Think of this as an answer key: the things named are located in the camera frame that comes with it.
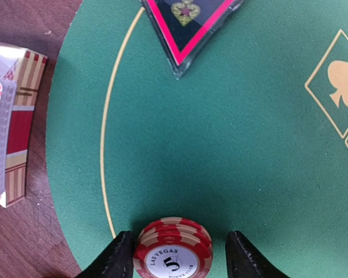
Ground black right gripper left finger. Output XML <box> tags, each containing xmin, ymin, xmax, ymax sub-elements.
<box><xmin>76</xmin><ymin>231</ymin><xmax>136</xmax><ymax>278</ymax></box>

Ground playing card box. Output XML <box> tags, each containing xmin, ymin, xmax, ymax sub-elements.
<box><xmin>0</xmin><ymin>43</ymin><xmax>47</xmax><ymax>208</ymax></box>

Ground small red chip stack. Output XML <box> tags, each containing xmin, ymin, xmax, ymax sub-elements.
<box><xmin>133</xmin><ymin>217</ymin><xmax>213</xmax><ymax>277</ymax></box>

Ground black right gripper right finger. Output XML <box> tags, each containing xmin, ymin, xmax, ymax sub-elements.
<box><xmin>225</xmin><ymin>231</ymin><xmax>288</xmax><ymax>278</ymax></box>

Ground black triangular dealer button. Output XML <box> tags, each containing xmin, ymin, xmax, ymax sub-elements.
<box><xmin>140</xmin><ymin>0</ymin><xmax>243</xmax><ymax>80</ymax></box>

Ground round green poker mat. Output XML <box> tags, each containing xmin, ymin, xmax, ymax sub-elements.
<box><xmin>46</xmin><ymin>1</ymin><xmax>348</xmax><ymax>277</ymax></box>

